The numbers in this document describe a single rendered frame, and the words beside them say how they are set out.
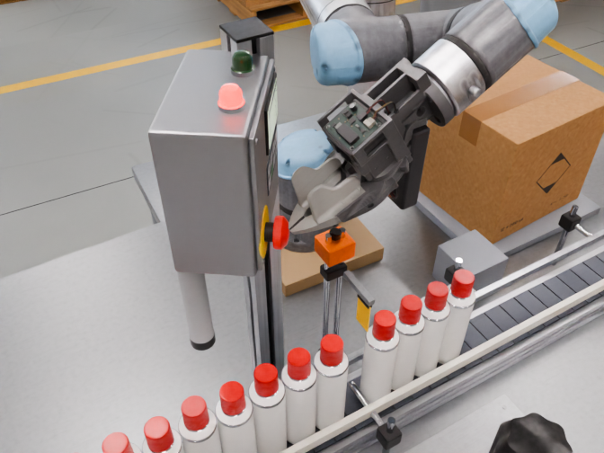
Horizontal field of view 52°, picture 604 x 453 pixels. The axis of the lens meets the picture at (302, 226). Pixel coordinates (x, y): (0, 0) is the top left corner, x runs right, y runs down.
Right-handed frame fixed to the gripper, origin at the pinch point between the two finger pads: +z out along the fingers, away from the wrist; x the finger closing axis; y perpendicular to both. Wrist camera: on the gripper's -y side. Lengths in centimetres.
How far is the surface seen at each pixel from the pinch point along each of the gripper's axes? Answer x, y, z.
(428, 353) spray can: 1.5, -44.3, -1.0
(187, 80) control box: -11.7, 16.0, -1.4
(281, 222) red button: -0.5, 2.2, 1.3
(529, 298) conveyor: -2, -65, -23
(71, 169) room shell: -217, -114, 68
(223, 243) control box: -1.3, 5.1, 7.4
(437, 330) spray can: 1.8, -39.3, -4.5
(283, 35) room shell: -291, -193, -69
